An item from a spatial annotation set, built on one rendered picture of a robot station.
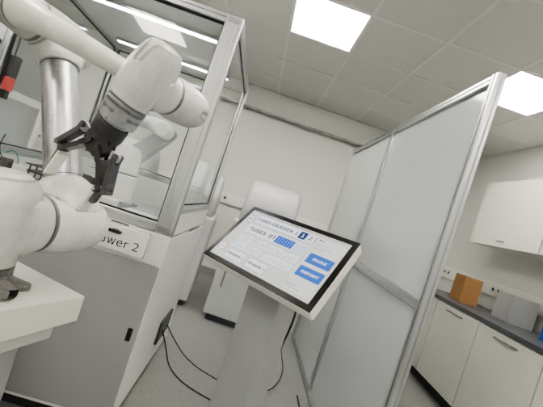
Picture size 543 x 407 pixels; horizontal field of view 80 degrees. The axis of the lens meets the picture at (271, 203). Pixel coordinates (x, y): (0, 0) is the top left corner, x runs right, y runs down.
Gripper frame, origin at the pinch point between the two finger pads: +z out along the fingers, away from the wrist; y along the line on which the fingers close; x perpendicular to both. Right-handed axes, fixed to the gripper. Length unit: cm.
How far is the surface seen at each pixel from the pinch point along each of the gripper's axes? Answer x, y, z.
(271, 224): 65, 31, -14
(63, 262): 52, -26, 61
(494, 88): 91, 59, -115
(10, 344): -5.9, 17.4, 32.5
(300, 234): 59, 43, -20
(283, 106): 389, -131, -82
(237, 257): 52, 32, 1
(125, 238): 59, -13, 35
